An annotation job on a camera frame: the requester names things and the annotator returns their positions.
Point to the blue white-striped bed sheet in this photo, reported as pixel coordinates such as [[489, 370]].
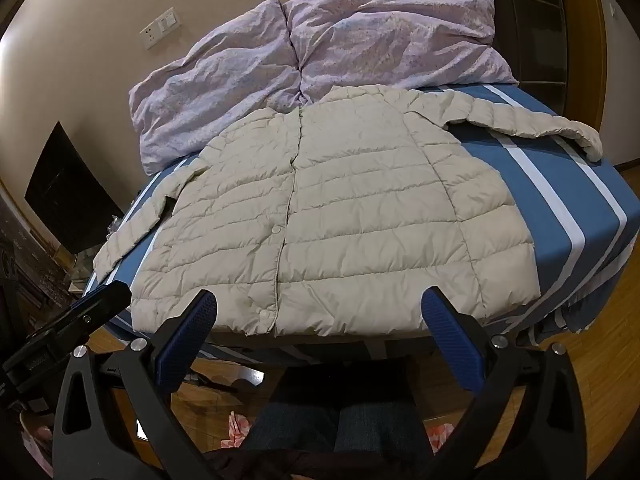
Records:
[[540, 195]]

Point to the beige puffer jacket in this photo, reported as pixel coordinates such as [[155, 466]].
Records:
[[340, 210]]

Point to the pink white slipper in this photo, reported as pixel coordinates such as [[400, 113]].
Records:
[[234, 422], [442, 431]]

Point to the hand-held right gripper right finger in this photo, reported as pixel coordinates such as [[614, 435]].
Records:
[[450, 335]]

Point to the white wall socket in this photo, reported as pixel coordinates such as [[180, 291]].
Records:
[[149, 38]]

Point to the black flat screen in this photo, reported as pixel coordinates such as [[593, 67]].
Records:
[[70, 190]]

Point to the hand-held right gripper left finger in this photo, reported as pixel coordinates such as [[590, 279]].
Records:
[[192, 330]]

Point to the person's legs in jeans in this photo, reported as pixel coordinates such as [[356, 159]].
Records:
[[340, 425]]

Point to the cluttered dark desk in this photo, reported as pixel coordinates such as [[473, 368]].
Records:
[[30, 270]]

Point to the white wall switch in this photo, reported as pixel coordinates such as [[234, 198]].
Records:
[[169, 19]]

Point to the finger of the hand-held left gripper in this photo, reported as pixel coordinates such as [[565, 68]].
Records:
[[102, 301]]

